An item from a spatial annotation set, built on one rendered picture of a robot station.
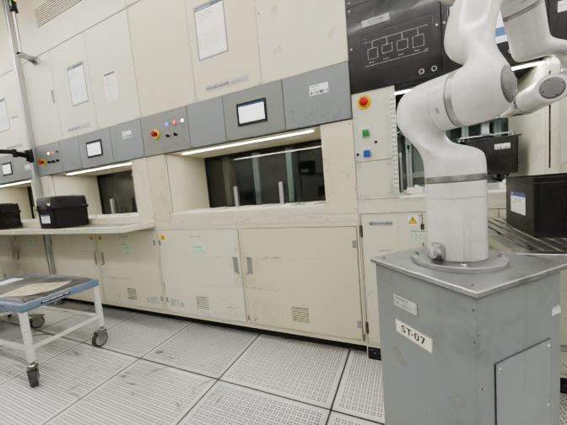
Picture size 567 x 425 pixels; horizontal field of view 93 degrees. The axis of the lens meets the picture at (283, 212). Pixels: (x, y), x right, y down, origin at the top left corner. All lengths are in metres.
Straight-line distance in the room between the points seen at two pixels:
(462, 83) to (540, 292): 0.44
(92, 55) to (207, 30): 1.12
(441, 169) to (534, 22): 0.58
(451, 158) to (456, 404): 0.49
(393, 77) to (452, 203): 0.93
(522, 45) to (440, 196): 0.60
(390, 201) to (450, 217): 0.76
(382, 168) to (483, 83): 0.83
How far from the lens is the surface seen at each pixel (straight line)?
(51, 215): 2.81
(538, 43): 1.16
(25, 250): 4.01
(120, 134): 2.47
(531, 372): 0.79
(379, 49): 1.54
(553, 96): 1.17
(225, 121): 1.77
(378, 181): 1.43
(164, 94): 2.16
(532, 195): 1.05
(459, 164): 0.67
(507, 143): 1.68
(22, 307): 2.09
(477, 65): 0.69
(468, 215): 0.68
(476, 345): 0.63
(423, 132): 0.72
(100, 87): 2.71
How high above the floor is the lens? 0.97
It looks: 5 degrees down
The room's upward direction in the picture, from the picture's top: 5 degrees counter-clockwise
